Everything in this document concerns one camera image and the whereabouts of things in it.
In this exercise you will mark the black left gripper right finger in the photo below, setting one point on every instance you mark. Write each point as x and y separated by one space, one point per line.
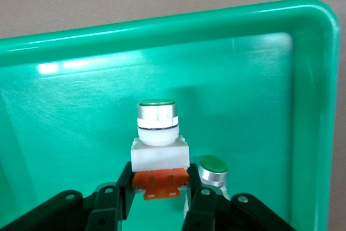
211 209

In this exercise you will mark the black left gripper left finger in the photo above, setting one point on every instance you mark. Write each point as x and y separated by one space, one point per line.
108 206

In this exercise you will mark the green push button orange base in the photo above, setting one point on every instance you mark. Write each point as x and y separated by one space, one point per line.
159 155

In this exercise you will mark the green plastic tray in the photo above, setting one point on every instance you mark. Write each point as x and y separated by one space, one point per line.
81 106

